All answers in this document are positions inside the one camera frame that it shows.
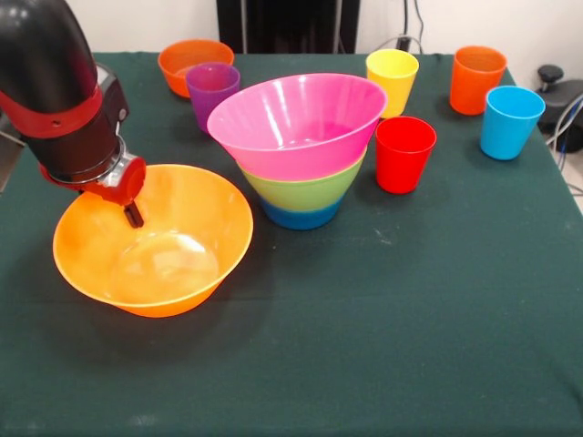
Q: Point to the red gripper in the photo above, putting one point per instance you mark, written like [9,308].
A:
[131,184]

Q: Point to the large orange bowl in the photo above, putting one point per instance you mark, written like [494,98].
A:
[205,214]

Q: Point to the purple cup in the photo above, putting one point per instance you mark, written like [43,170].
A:
[205,100]

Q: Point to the blue bowl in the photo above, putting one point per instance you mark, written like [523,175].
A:
[300,219]

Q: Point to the green bowl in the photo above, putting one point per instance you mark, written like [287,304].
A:
[300,193]

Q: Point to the large pink bowl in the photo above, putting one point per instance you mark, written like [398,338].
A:
[291,155]

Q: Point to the small dark orange bowl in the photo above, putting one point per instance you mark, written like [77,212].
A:
[176,77]

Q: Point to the grey metal leg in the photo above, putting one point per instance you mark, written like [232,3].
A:
[11,136]

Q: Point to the dark green table cloth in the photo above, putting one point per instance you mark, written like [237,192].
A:
[319,355]

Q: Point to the red cup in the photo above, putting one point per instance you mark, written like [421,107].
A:
[401,168]

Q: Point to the yellow cup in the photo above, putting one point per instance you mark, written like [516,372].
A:
[396,73]

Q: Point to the black power plug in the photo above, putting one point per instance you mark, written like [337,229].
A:
[403,43]

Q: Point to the orange cup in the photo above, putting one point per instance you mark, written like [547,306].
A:
[469,91]

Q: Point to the blue cup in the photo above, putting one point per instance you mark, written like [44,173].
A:
[505,132]

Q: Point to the black round knob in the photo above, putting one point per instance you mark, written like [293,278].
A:
[550,73]

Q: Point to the black round base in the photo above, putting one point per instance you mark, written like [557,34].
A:
[571,91]

